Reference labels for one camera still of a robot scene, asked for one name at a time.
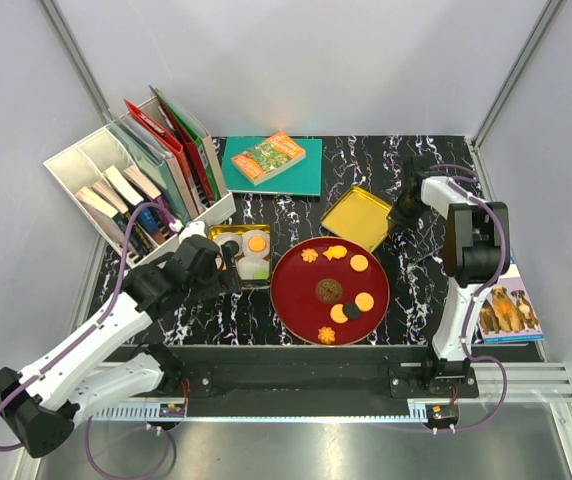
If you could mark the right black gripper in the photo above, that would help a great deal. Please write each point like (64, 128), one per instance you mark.
(399, 220)

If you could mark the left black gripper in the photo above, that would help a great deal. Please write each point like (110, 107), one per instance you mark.
(229, 278)

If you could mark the gold cookie tin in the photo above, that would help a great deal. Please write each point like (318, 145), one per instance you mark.
(240, 229)

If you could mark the round biscuit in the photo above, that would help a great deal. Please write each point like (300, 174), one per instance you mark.
(359, 263)
(364, 301)
(257, 244)
(337, 314)

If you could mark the gold tin lid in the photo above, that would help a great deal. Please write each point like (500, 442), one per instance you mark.
(360, 217)

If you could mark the green macaron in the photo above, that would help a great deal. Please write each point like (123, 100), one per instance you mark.
(261, 274)

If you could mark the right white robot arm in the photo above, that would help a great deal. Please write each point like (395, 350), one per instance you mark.
(475, 253)

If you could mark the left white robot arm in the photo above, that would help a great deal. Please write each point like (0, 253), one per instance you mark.
(44, 402)

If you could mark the orange swirl cookie top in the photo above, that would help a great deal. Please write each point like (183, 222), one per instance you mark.
(309, 255)

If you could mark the orange swirl cookie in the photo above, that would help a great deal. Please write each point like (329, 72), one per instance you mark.
(326, 335)
(309, 255)

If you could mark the black spine book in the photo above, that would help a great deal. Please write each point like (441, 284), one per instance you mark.
(139, 239)

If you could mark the red round plate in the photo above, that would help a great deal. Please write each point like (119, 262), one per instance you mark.
(302, 294)

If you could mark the orange paperback book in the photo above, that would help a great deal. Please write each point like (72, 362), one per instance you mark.
(269, 158)

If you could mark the orange fish cookie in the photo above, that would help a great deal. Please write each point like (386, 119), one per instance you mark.
(335, 252)

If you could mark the teal hardcover book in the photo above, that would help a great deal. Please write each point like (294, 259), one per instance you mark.
(300, 176)

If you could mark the orange swirl cookie bottom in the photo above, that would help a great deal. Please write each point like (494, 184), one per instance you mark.
(326, 335)

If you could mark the white book organizer box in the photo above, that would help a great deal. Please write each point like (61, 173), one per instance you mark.
(101, 156)

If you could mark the teal binder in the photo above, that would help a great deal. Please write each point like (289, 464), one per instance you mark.
(152, 160)

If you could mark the green folder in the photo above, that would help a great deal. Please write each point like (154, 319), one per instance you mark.
(200, 137)

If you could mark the tan paperback book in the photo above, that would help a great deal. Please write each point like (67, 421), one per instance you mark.
(103, 213)

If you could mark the black sandwich cookie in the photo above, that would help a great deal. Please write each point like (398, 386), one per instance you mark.
(351, 311)

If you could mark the red folder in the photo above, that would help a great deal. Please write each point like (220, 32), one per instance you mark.
(181, 145)

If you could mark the purple spine book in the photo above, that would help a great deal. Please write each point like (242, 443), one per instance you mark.
(143, 184)

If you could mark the dog picture book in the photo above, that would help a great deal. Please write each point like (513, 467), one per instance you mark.
(507, 314)

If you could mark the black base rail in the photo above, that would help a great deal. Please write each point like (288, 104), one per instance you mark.
(298, 382)

